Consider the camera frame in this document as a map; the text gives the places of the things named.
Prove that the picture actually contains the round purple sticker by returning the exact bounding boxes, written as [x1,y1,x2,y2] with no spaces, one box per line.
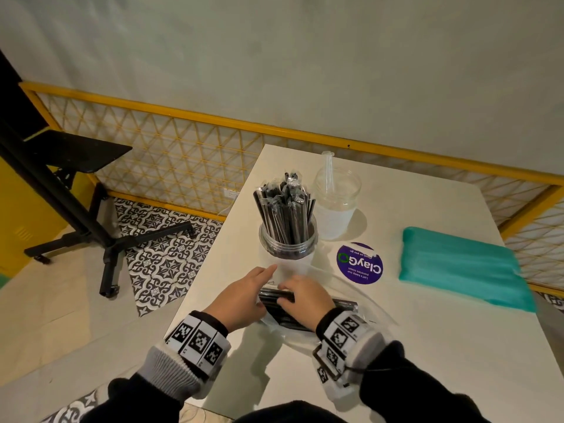
[336,242,384,286]

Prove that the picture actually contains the person's black top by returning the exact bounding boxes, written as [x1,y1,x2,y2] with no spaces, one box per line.
[233,400,338,423]

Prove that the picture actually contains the person's right forearm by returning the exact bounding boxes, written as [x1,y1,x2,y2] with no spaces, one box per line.
[330,334,491,423]

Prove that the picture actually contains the right wrist marker band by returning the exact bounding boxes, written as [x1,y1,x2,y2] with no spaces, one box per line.
[312,309,380,389]

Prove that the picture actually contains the person's left forearm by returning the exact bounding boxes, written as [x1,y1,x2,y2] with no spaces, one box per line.
[81,345,208,423]

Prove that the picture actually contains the bundle of wrapped black straws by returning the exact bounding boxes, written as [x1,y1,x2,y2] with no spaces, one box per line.
[253,172,317,255]

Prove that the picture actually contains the wrist marker band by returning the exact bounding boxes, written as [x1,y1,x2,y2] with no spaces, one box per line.
[312,309,380,389]
[164,313,232,380]

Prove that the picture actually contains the flat pack of black straws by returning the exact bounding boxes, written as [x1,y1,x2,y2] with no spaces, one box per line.
[257,288,358,333]

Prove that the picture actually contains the clear plastic bag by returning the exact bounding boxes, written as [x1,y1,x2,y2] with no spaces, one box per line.
[259,268,399,349]

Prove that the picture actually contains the yellow metal lattice fence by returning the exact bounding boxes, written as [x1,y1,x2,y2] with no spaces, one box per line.
[19,81,564,300]

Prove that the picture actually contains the person's left hand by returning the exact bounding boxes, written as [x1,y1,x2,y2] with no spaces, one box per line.
[206,265,278,334]

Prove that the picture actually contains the clear drinking straw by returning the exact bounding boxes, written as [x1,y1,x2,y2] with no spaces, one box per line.
[320,150,338,195]

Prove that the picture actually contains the clear lidded plastic cup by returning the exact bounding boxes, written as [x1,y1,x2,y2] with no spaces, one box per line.
[313,166,363,241]

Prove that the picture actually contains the left wrist marker band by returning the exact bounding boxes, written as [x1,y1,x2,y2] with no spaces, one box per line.
[164,313,232,380]

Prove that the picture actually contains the clear plastic jar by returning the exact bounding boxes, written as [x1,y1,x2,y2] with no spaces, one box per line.
[258,213,319,278]

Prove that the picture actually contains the black rolling stand table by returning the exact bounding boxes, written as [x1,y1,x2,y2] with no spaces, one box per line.
[0,49,196,299]

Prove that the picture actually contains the person's right hand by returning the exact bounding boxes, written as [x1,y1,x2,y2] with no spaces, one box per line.
[277,275,337,333]

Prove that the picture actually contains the yellow cabinet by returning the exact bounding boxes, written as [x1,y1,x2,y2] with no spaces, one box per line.
[0,156,109,279]

